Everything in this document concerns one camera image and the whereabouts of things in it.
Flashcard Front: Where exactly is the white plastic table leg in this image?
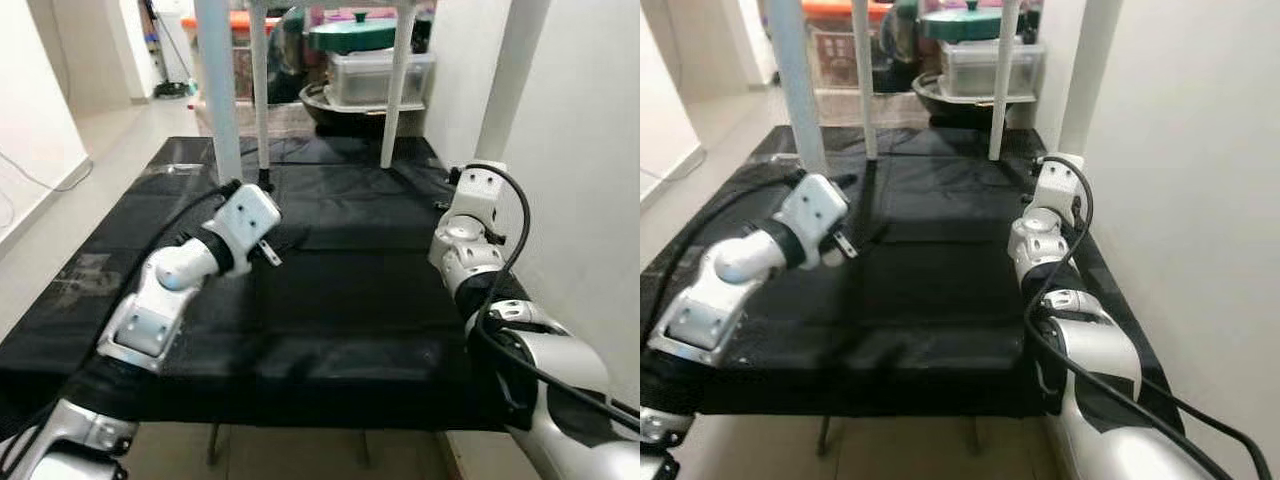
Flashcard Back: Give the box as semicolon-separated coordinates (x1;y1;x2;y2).
474;0;552;167
1054;0;1124;160
765;0;830;177
195;0;246;187
249;0;274;173
850;0;880;162
987;0;1022;162
379;0;417;169

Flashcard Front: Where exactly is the beige patterned box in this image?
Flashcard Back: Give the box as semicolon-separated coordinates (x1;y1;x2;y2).
195;95;323;139
815;88;933;130

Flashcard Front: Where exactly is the black round basin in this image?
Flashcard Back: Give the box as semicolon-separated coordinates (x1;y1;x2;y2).
911;74;1037;130
299;84;427;138

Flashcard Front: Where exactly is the floor mop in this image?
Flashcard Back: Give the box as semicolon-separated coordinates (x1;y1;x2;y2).
148;0;199;100

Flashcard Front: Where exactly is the orange lidded storage box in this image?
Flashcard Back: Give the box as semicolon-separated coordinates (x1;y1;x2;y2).
180;10;283;101
800;0;893;93

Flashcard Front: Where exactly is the clear plastic container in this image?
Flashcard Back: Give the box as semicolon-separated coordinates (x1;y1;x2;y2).
937;40;1047;101
325;50;437;109

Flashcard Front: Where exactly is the white fridge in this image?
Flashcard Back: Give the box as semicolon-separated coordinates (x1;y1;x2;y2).
150;0;198;83

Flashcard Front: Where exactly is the green round lid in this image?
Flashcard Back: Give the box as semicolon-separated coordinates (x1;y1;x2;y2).
919;2;1007;44
307;12;399;54

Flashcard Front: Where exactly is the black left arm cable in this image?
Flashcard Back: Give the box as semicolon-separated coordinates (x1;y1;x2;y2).
0;180;243;471
640;168;803;333

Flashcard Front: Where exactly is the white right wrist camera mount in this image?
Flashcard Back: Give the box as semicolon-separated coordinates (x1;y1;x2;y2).
1020;152;1087;237
445;162;509;243

